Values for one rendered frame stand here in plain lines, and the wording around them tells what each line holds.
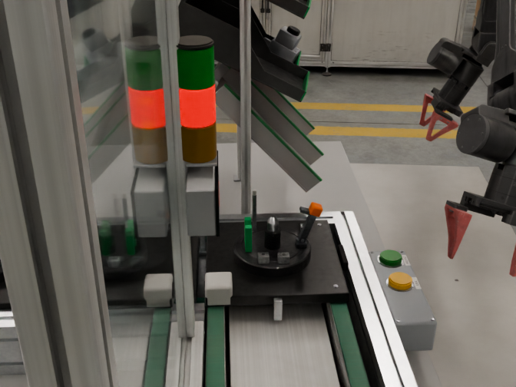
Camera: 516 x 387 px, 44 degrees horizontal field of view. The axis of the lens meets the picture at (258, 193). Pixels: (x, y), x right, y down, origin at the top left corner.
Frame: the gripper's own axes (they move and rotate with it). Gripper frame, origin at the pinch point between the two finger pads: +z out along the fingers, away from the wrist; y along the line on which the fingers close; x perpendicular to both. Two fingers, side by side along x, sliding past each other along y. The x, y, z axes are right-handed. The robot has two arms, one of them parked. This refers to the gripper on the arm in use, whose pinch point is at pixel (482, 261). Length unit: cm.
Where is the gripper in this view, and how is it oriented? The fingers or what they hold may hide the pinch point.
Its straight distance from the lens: 101.4
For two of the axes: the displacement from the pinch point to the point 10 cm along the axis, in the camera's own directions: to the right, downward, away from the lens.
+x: 0.1, 1.4, -9.9
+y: -9.6, -2.7, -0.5
